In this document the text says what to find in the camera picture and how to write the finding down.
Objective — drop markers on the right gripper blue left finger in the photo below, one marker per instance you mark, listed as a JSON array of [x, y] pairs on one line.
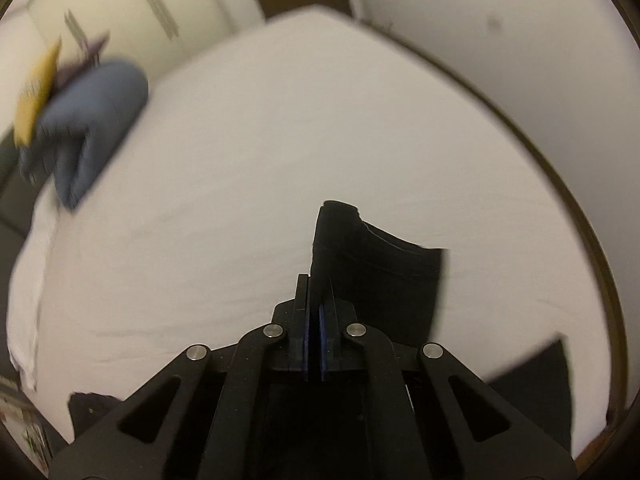
[[299, 326]]

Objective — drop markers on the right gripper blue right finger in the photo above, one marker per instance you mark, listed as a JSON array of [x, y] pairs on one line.
[[330, 331]]

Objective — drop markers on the black denim pants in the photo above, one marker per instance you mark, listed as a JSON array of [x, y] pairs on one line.
[[391, 408]]

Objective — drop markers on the white bed mattress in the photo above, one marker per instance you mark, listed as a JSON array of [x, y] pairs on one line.
[[204, 218]]

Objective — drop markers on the white pillow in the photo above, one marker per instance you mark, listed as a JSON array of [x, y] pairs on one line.
[[26, 287]]

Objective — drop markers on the folded blue-grey duvet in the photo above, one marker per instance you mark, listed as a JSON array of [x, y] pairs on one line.
[[82, 127]]

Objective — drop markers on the dark grey padded headboard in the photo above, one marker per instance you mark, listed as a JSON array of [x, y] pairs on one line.
[[17, 195]]

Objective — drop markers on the purple cushion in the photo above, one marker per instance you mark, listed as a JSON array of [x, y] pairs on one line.
[[88, 57]]

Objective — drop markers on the white wardrobe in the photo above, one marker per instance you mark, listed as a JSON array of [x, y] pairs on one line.
[[159, 35]]

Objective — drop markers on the yellow cushion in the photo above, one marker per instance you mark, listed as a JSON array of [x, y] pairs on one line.
[[34, 95]]

